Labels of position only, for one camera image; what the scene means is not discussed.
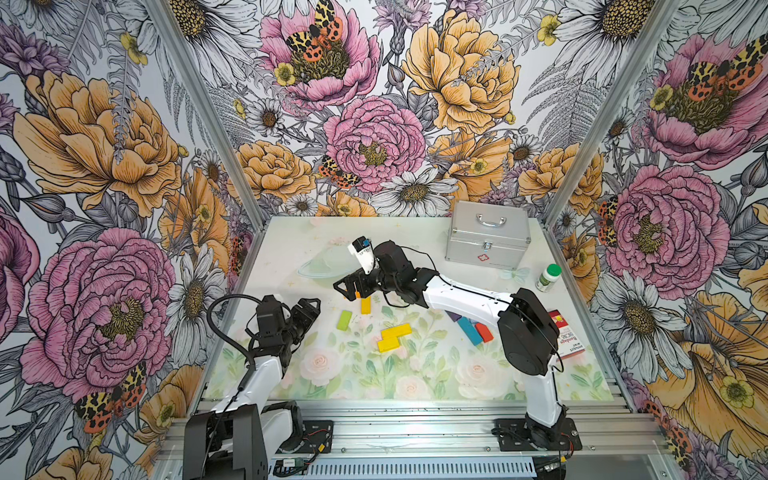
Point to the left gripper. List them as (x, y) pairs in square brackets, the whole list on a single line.
[(306, 319)]

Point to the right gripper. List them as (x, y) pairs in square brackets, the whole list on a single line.
[(360, 278)]

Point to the yellow small block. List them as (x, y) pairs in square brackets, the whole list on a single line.
[(365, 306)]

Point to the lime green block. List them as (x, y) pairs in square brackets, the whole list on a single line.
[(344, 320)]

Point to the yellow long block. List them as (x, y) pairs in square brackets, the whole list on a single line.
[(396, 332), (388, 344)]

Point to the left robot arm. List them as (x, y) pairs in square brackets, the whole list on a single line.
[(237, 438)]

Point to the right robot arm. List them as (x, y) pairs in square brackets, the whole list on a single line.
[(528, 334)]

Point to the clear glass bowl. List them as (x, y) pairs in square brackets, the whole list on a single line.
[(332, 262)]

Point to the purple block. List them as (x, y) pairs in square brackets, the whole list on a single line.
[(454, 315)]

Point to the teal block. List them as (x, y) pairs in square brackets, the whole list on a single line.
[(470, 331)]

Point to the red block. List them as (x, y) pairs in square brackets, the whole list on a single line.
[(484, 332)]

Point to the silver metal case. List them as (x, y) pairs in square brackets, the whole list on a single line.
[(488, 235)]

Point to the white green-capped bottle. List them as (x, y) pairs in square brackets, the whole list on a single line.
[(549, 276)]

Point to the red bandage box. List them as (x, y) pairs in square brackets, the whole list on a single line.
[(569, 344)]

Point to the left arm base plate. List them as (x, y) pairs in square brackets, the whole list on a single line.
[(318, 438)]

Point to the aluminium rail frame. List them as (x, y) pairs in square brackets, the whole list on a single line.
[(390, 439)]

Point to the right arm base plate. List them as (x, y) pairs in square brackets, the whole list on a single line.
[(524, 435)]

